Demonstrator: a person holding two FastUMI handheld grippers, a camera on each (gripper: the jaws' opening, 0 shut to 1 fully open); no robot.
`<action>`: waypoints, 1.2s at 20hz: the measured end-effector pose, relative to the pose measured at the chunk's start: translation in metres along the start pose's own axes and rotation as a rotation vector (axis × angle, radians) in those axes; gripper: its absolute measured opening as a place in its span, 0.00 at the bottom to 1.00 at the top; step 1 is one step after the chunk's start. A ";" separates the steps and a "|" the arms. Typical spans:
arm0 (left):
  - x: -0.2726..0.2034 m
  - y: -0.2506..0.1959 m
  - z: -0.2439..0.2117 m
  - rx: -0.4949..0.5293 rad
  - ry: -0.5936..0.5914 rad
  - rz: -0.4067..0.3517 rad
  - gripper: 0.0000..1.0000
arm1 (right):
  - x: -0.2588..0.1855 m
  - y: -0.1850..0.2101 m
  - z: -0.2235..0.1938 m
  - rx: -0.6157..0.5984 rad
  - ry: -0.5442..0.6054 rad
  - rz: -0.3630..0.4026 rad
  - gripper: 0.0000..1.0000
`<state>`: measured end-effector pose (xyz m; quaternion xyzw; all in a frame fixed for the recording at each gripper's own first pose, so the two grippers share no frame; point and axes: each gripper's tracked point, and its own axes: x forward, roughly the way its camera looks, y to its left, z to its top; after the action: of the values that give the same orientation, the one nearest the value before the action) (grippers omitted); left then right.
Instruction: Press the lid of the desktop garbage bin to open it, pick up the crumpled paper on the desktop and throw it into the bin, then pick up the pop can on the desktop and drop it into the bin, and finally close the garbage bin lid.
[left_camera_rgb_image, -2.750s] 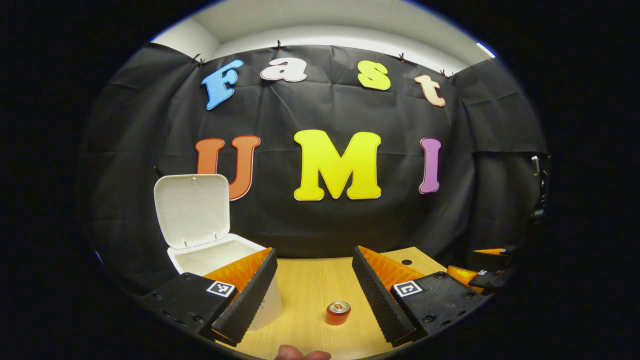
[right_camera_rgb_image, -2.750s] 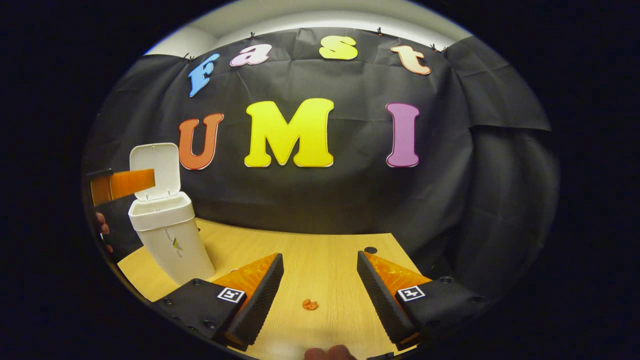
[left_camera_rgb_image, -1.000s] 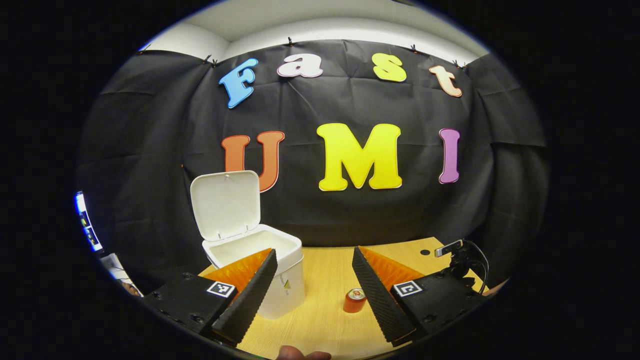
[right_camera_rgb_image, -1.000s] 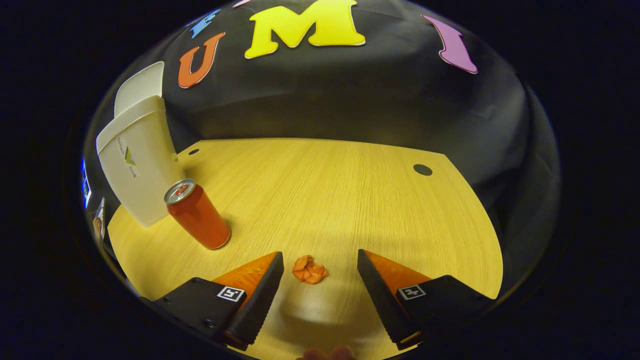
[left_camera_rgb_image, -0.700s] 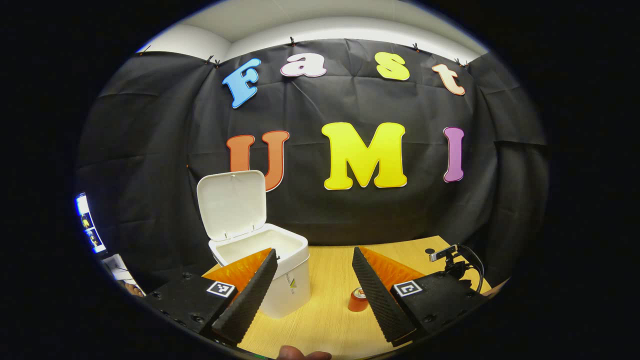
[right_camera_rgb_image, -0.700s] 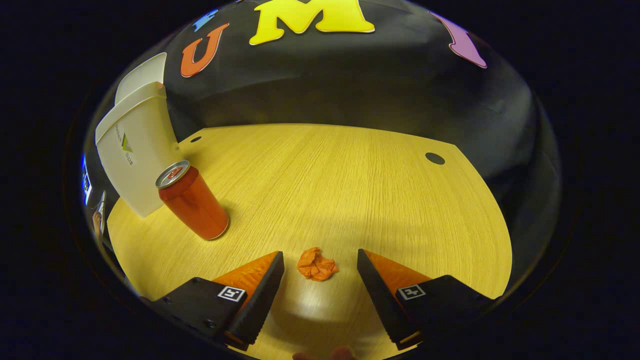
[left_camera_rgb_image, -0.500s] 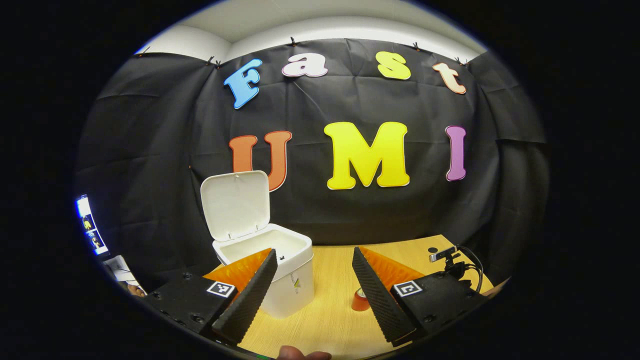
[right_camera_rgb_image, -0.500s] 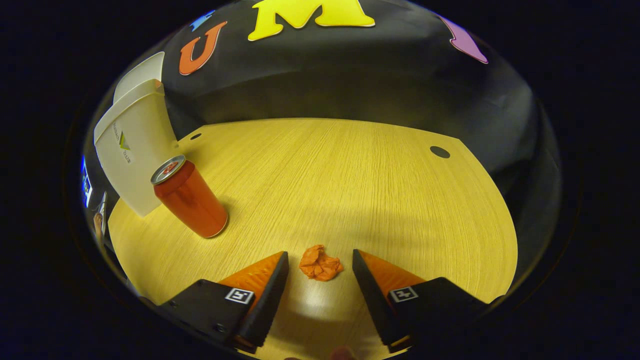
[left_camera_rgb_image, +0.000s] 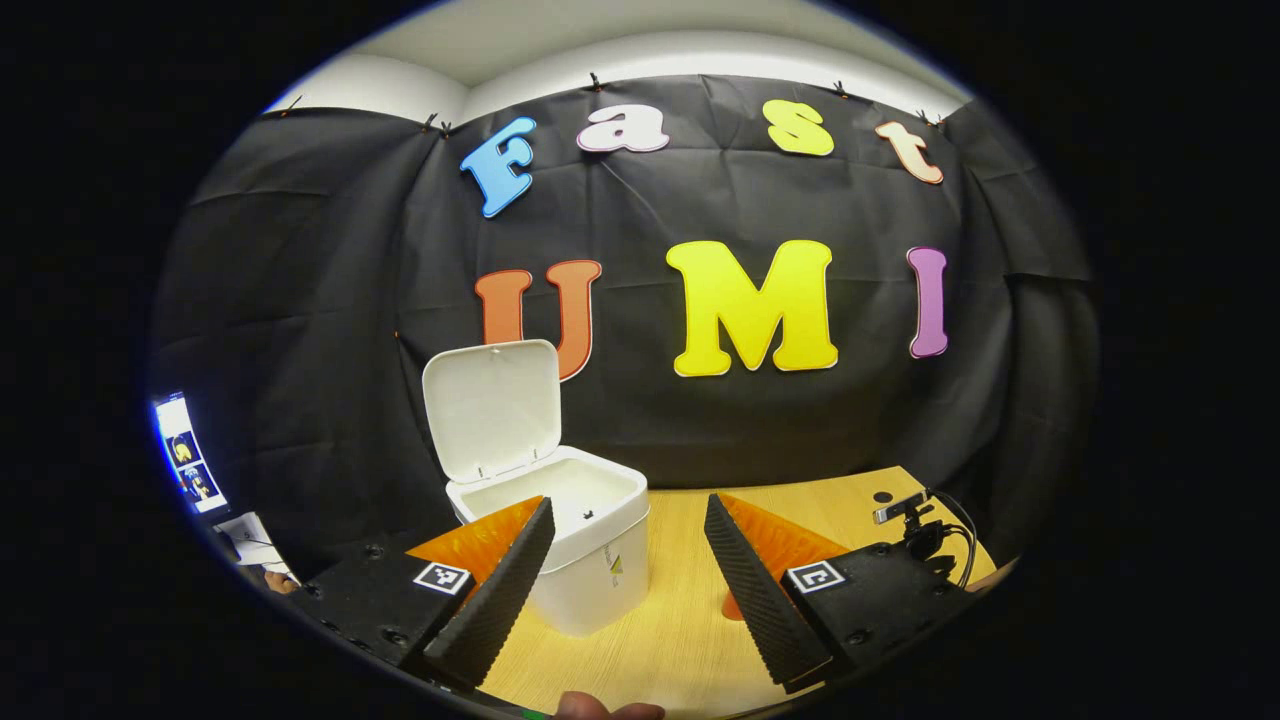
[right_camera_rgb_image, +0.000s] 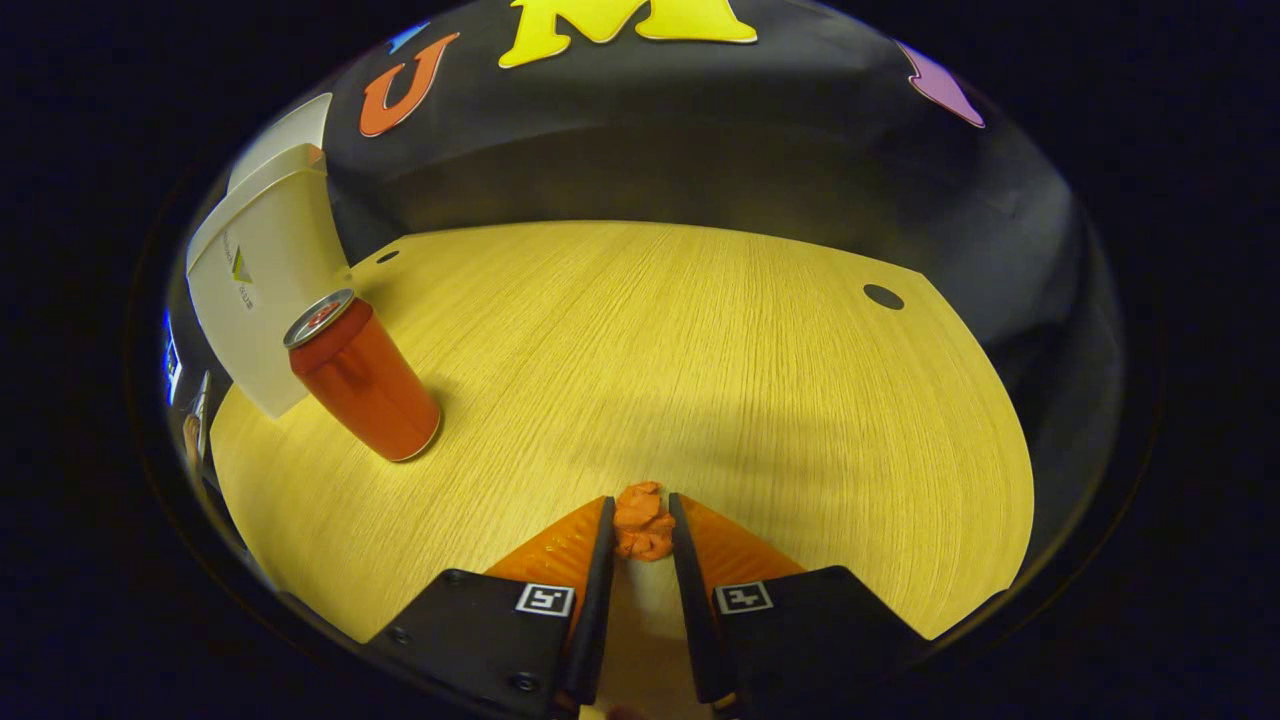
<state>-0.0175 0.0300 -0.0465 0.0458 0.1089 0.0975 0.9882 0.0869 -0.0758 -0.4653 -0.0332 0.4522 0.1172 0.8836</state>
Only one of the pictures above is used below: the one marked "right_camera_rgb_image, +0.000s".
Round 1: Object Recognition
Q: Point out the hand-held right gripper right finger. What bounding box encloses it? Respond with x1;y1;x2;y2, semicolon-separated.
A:
668;492;931;720

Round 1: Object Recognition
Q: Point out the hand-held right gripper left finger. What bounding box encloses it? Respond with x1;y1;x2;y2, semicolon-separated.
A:
365;495;618;720

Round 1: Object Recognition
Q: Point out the orange paper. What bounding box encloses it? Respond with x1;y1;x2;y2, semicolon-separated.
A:
612;482;676;561

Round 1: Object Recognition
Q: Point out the red pop can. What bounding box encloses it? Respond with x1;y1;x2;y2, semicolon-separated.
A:
283;289;443;463

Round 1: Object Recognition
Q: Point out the white desktop garbage bin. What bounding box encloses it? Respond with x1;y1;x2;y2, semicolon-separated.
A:
185;93;353;419

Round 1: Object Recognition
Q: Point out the wooden desktop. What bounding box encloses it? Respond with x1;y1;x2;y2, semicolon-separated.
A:
208;220;1036;720

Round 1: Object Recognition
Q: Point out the black backdrop cloth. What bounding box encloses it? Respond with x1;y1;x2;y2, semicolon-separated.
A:
160;0;1126;591

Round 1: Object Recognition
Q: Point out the blue lit screen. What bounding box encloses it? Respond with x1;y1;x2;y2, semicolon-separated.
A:
162;310;184;406

